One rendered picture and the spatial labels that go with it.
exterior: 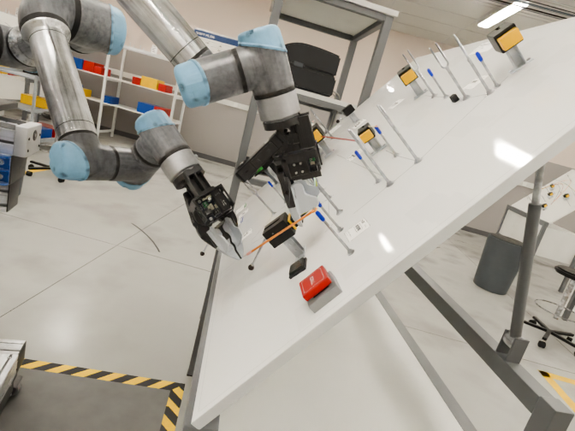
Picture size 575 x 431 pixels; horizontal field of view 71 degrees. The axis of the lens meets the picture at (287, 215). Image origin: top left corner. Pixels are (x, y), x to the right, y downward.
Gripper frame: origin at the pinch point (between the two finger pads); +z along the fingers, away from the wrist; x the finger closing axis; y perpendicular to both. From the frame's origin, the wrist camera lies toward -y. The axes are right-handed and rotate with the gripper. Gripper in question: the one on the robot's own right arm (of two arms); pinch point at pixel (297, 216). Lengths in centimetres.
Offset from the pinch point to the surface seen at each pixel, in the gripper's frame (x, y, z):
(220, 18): 771, -186, -104
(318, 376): -4.4, -4.2, 38.8
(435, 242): -21.7, 22.3, -1.5
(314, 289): -22.7, 3.9, 2.5
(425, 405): -5, 18, 51
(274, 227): -2.3, -4.6, 0.2
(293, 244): -1.2, -2.1, 5.3
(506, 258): 338, 156, 247
